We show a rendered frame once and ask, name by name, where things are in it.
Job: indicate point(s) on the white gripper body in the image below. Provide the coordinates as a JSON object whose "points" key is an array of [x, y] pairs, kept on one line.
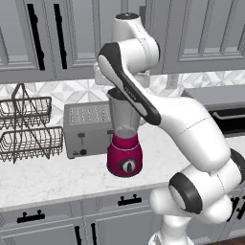
{"points": [[97, 76]]}

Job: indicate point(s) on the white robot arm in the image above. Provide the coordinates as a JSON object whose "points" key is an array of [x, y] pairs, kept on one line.
{"points": [[194, 127]]}

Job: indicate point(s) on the red blender with clear jar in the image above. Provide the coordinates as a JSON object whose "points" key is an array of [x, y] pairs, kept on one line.
{"points": [[125, 156]]}

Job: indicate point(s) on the silver toaster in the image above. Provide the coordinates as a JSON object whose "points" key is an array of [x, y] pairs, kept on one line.
{"points": [[86, 127]]}

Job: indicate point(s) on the grey drawer front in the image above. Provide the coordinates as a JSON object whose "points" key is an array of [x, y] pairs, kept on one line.
{"points": [[9, 214], [108, 199]]}

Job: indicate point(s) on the grey oven with dark door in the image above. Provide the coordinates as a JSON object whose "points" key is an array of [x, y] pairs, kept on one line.
{"points": [[223, 95]]}

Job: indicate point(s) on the grey base cupboard door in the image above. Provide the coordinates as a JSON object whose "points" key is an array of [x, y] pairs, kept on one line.
{"points": [[38, 236], [124, 228]]}

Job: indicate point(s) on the grey wall cupboard door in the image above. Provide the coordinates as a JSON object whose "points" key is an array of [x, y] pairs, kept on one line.
{"points": [[12, 35], [231, 32], [83, 32], [188, 32]]}

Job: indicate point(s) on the white wall socket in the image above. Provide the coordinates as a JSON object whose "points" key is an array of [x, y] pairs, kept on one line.
{"points": [[172, 81]]}

